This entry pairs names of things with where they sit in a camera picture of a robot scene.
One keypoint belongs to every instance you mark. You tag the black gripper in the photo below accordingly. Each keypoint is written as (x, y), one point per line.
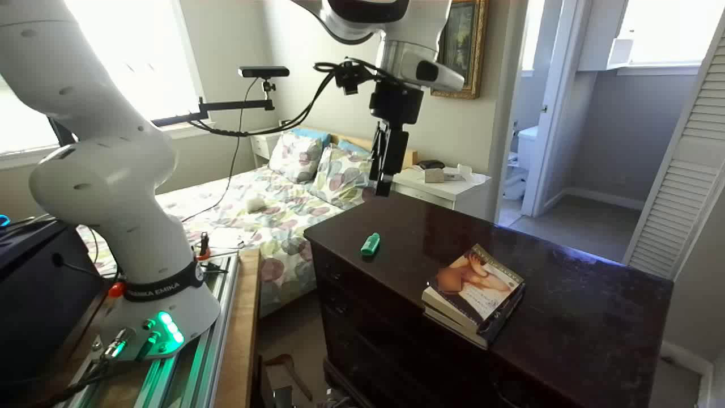
(395, 102)

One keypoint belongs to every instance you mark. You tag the book with portrait cover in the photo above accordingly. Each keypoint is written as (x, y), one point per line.
(477, 282)

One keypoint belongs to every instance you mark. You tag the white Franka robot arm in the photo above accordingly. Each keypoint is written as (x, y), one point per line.
(99, 174)

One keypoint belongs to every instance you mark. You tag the dark book with coloured squares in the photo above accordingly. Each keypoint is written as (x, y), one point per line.
(461, 324)

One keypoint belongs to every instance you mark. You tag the small box on nightstand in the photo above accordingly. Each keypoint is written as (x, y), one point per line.
(434, 175)

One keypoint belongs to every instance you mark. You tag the white nightstand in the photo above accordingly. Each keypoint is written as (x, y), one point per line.
(453, 194)

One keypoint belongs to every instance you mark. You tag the green plastic bottle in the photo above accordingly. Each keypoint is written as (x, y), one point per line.
(370, 245)

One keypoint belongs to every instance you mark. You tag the floral pillow with blue edge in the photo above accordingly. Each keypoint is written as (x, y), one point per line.
(295, 154)

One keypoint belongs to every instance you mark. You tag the bed with floral cover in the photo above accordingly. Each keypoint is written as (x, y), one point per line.
(257, 216)

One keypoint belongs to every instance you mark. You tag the gold framed painting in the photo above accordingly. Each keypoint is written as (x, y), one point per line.
(458, 47)

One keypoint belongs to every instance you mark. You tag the white room door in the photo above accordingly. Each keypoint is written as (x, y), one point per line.
(548, 106)

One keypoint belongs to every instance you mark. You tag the red black knob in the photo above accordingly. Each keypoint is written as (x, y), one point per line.
(205, 247)

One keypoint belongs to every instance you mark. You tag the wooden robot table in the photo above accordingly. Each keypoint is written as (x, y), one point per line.
(239, 332)

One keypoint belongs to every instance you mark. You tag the brown cardboard box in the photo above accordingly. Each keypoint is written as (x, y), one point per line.
(283, 381)

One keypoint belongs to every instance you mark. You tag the dark wooden dresser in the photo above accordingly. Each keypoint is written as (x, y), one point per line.
(573, 324)

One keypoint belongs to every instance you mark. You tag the white louvered closet door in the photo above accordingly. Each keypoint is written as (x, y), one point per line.
(681, 190)

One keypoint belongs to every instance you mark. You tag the black equipment box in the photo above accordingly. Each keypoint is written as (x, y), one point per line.
(37, 295)

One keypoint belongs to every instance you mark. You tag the black stereo camera bar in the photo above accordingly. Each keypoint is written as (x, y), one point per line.
(264, 71)

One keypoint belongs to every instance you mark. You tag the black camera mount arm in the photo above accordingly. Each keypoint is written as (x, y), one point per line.
(227, 106)

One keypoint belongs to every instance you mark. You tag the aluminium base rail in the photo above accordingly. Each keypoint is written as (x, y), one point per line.
(189, 371)

